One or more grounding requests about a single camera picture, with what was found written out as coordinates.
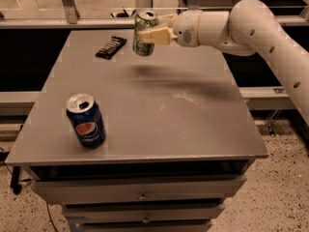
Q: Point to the blue pepsi can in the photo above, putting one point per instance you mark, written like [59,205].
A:
[86,120]

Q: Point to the metal railing frame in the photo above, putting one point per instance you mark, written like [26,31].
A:
[54,14]

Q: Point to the black rxbar chocolate bar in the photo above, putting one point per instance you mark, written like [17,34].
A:
[111,48]

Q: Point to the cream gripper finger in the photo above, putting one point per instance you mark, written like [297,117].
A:
[163,36]
[167,19]

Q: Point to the grey drawer cabinet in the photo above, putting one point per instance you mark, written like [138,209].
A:
[175,113]

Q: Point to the green soda can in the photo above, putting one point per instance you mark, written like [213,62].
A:
[145,20]

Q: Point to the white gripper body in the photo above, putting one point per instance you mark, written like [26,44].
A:
[185,27]

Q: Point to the middle cabinet drawer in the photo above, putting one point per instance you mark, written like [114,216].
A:
[144,212]

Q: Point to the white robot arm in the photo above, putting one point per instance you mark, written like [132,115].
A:
[250,27]

